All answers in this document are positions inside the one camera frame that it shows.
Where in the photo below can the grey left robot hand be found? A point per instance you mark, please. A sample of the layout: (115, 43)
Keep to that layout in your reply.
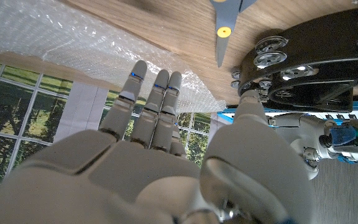
(294, 130)

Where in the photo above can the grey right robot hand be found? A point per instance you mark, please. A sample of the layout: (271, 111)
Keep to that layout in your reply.
(135, 186)

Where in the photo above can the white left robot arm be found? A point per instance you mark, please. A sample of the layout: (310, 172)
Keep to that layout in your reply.
(343, 137)

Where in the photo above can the black half-moon tambourine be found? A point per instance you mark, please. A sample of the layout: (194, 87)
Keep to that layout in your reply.
(322, 37)

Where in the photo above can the clear bubble wrap sheet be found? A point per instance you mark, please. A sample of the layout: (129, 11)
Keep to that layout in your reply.
(57, 34)

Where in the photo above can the printed window forest backdrop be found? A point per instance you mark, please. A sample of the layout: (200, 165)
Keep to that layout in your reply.
(11, 109)

